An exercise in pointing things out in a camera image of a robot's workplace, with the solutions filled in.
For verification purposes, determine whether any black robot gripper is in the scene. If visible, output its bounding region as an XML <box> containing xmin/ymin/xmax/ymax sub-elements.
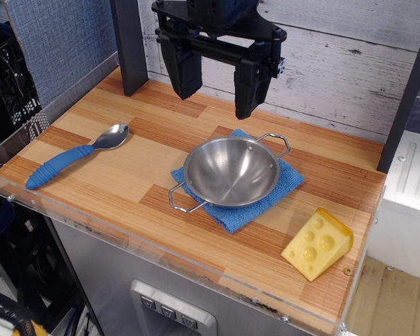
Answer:
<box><xmin>151</xmin><ymin>1</ymin><xmax>287</xmax><ymax>120</ymax></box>

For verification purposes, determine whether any small stainless steel pot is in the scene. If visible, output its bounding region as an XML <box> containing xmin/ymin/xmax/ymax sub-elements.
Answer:
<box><xmin>169</xmin><ymin>133</ymin><xmax>291</xmax><ymax>214</ymax></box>

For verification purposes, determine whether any blue folded cloth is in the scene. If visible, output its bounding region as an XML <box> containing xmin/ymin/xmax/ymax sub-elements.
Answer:
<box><xmin>171</xmin><ymin>129</ymin><xmax>304</xmax><ymax>234</ymax></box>

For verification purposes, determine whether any yellow toy cheese wedge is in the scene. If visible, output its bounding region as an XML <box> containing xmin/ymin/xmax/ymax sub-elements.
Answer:
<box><xmin>281</xmin><ymin>208</ymin><xmax>354</xmax><ymax>281</ymax></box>

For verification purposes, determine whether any black plastic crate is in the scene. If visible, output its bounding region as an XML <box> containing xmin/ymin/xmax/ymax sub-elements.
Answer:
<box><xmin>0</xmin><ymin>22</ymin><xmax>41</xmax><ymax>143</ymax></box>

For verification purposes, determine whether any clear acrylic table guard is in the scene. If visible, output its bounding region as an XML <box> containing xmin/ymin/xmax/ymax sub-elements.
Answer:
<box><xmin>0</xmin><ymin>70</ymin><xmax>385</xmax><ymax>335</ymax></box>

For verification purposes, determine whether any silver panel with buttons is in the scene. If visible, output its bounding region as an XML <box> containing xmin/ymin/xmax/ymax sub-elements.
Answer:
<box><xmin>130</xmin><ymin>279</ymin><xmax>218</xmax><ymax>335</ymax></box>

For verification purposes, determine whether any dark left frame post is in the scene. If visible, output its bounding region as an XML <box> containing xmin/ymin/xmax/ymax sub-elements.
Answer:
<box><xmin>110</xmin><ymin>0</ymin><xmax>148</xmax><ymax>97</ymax></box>

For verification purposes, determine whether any dark frame post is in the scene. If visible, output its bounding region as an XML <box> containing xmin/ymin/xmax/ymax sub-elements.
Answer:
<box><xmin>377</xmin><ymin>47</ymin><xmax>420</xmax><ymax>174</ymax></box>
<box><xmin>110</xmin><ymin>0</ymin><xmax>148</xmax><ymax>97</ymax></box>

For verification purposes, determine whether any spoon with blue handle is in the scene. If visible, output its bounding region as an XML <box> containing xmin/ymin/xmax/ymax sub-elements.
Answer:
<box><xmin>25</xmin><ymin>123</ymin><xmax>130</xmax><ymax>190</ymax></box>

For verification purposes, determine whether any dark right frame post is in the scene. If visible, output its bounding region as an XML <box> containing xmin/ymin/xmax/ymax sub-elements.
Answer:
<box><xmin>377</xmin><ymin>47</ymin><xmax>420</xmax><ymax>174</ymax></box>

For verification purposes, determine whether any black braided cable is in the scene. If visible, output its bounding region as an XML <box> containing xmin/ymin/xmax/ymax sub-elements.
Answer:
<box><xmin>0</xmin><ymin>303</ymin><xmax>36</xmax><ymax>336</ymax></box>

